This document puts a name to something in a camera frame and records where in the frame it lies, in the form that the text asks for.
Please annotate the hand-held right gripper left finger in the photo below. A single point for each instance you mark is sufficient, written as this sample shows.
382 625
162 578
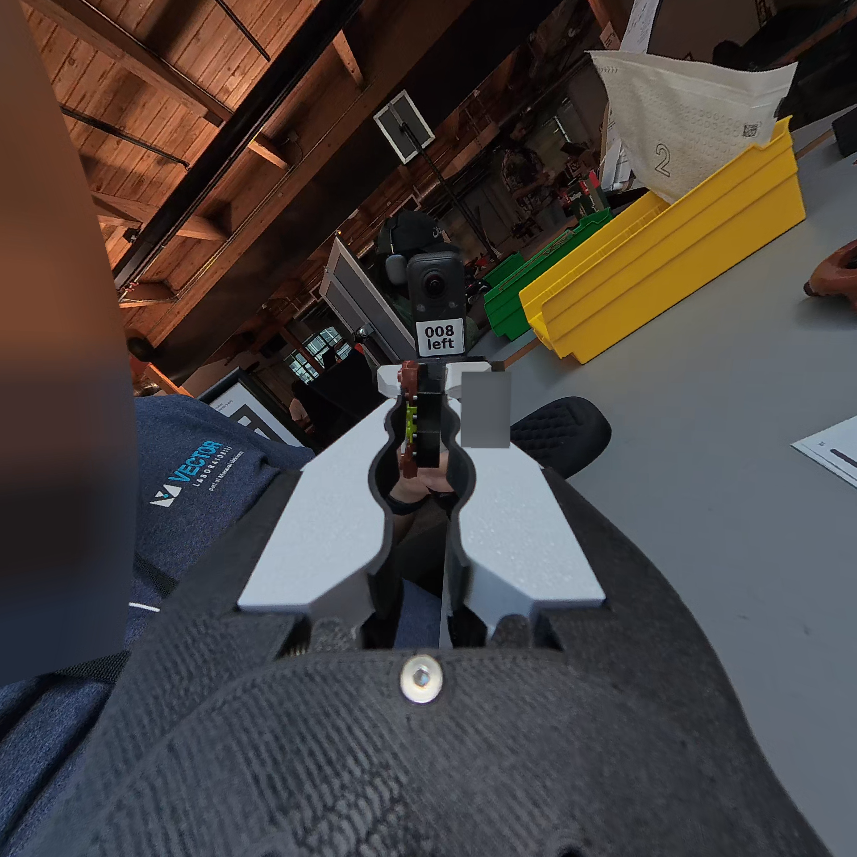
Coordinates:
314 535

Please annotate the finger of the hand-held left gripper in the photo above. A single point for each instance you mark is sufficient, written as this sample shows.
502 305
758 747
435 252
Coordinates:
454 378
388 381

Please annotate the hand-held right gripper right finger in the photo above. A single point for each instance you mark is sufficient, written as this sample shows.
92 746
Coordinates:
522 549

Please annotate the brown black green brick assembly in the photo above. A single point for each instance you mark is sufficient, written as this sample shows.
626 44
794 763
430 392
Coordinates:
428 428

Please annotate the person's left hand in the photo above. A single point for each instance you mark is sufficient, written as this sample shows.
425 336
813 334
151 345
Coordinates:
425 485

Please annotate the small green plastic bin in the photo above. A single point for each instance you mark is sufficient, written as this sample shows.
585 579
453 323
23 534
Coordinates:
505 274

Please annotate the paned window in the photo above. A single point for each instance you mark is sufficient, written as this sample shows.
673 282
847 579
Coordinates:
314 355

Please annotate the grey metal cabinet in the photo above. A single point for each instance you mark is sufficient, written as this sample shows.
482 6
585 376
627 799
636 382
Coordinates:
355 294

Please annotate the black quilted armrest pad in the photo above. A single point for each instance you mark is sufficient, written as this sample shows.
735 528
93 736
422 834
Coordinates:
562 428

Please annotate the large green plastic bin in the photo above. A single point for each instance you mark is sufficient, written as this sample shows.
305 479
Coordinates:
556 274

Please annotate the framed marker sign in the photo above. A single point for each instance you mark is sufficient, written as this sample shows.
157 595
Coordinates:
254 415

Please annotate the LED panel light with stand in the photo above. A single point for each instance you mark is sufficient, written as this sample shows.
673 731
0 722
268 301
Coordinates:
405 127

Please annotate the dark green and red box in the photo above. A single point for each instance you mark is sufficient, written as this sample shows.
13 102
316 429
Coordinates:
586 191

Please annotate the yellow plastic bin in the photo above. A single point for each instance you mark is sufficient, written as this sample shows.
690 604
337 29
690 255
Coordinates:
669 281

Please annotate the white paper bag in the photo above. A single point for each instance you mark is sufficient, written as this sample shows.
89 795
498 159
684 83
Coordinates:
689 127

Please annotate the brick building instruction booklet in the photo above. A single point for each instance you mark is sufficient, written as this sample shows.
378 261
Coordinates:
830 455

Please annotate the printed paper sheet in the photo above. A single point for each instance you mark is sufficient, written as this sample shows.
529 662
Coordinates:
646 23

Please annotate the round brown brick base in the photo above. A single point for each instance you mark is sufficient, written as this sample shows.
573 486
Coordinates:
837 271

